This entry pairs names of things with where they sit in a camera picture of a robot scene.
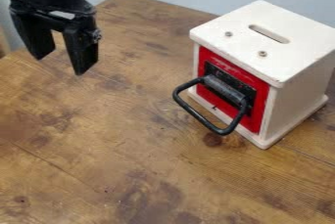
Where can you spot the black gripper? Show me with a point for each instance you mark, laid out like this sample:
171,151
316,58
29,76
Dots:
37,16

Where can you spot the red drawer front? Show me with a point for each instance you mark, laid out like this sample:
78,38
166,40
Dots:
230,87

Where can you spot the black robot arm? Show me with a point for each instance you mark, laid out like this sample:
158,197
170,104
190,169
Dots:
37,17

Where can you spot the white wooden drawer box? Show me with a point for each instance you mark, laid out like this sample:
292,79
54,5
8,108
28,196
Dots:
281,54

